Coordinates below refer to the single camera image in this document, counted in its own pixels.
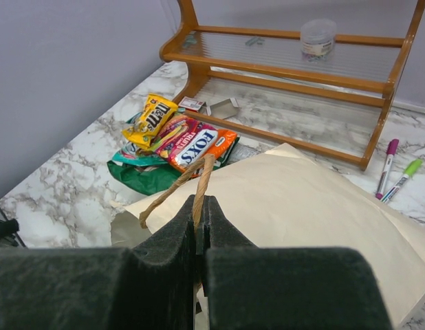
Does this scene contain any beige paper bag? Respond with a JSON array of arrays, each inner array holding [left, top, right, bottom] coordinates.
[[127, 144, 425, 329]]

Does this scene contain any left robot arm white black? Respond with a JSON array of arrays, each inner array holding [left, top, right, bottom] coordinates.
[[0, 207, 27, 248]]

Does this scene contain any green capped marker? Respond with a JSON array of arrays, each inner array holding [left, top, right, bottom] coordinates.
[[380, 159, 423, 204]]

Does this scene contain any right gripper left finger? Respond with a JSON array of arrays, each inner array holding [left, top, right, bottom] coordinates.
[[0, 197, 196, 329]]

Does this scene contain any small red white box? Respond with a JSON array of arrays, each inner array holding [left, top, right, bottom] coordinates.
[[178, 96, 206, 113]]

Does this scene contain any clear plastic jar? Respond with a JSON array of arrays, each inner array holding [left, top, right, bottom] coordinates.
[[300, 19, 337, 62]]

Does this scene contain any wooden orange shelf rack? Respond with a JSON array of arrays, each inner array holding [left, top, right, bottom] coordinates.
[[160, 1, 425, 170]]

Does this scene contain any orange Fox's fruits packet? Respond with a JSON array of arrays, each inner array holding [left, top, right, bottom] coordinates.
[[151, 114, 239, 173]]

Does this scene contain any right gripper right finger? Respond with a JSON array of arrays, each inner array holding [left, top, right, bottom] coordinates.
[[202, 196, 392, 329]]

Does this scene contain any yellow M&M's packet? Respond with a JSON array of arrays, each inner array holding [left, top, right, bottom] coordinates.
[[122, 93, 178, 149]]

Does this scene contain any purple capped marker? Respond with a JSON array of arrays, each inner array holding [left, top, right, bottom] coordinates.
[[375, 139, 399, 199]]

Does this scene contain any green snack packet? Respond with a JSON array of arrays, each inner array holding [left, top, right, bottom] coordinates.
[[107, 151, 234, 197]]

